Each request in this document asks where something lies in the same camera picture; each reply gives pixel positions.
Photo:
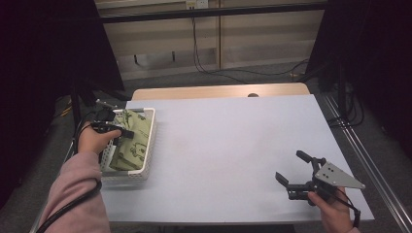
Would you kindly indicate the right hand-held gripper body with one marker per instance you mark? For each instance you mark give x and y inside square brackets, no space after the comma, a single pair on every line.
[336,176]

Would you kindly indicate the person's right hand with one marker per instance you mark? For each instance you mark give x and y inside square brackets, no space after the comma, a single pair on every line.
[335,213]

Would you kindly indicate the light grey table mat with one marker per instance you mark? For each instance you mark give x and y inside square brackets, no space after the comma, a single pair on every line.
[226,155]

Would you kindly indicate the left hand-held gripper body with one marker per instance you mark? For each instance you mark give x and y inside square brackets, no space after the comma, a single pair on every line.
[105,121]

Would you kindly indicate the white wall outlet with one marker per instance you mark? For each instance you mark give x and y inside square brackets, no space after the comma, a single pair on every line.
[197,3]

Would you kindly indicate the person's left hand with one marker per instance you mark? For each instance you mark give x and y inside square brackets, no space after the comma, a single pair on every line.
[94,140]

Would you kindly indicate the green printed cloth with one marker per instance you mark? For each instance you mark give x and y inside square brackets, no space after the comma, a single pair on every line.
[136,142]

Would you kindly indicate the metal floor rail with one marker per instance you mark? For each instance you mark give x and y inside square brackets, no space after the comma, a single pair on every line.
[372,165]

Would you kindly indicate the white perforated plastic basket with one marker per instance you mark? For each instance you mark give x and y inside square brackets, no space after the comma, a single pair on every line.
[149,142]

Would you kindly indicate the black curtain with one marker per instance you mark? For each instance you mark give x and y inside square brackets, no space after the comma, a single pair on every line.
[372,48]
[39,64]

